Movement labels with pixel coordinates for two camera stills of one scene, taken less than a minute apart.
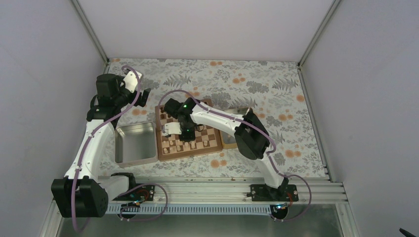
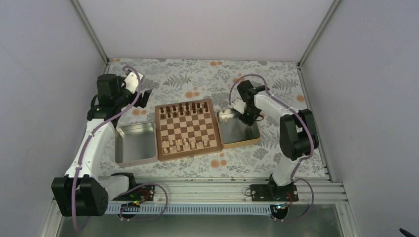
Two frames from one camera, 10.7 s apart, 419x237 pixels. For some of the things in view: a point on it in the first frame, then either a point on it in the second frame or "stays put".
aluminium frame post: [90, 30] stays put
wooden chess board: [172, 146] stays put
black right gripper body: [191, 133] -> [252, 113]
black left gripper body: [142, 102] stays put
